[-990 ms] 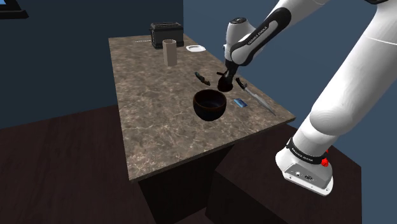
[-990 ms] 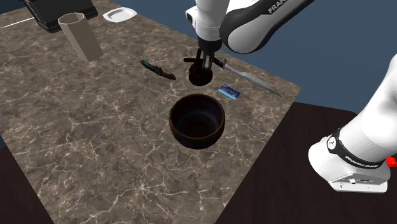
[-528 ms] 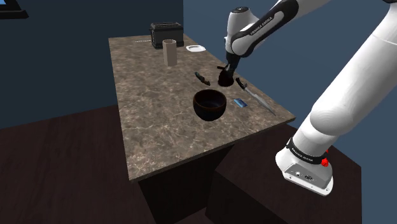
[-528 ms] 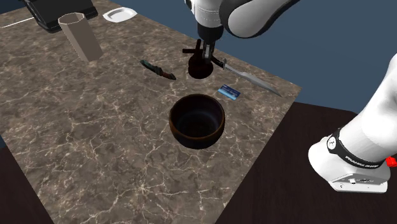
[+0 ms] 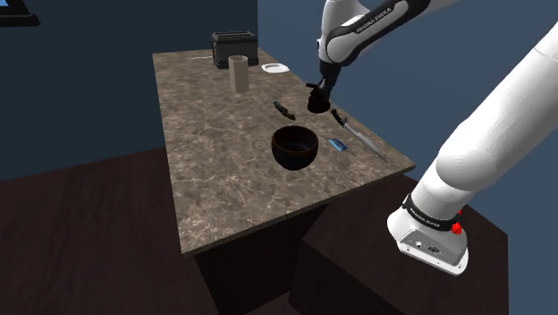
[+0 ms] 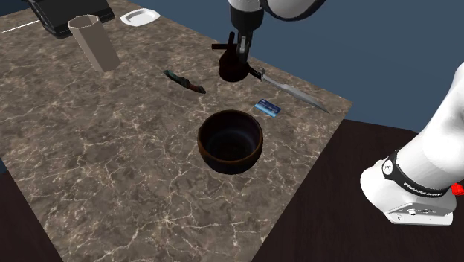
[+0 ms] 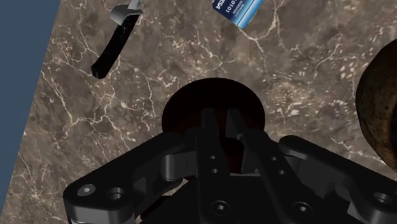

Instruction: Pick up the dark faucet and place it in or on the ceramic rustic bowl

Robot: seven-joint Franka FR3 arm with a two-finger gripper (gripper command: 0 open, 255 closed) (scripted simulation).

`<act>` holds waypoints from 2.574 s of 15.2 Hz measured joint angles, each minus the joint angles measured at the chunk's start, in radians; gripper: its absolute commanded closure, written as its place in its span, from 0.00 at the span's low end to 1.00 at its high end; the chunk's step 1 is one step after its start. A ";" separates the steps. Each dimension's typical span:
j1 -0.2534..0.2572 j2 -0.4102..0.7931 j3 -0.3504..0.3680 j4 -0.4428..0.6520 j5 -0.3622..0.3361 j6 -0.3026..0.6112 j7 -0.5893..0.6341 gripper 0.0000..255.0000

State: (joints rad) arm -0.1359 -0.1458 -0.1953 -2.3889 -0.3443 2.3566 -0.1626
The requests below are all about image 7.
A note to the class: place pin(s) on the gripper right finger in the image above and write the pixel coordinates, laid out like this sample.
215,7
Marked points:
325,173

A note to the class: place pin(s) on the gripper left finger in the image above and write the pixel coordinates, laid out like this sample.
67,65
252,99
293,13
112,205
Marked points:
102,189

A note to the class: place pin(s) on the dark brown round bowl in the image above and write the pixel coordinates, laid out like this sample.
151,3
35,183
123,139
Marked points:
214,93

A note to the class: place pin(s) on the brown round pot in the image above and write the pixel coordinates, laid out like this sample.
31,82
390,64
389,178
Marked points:
378,108

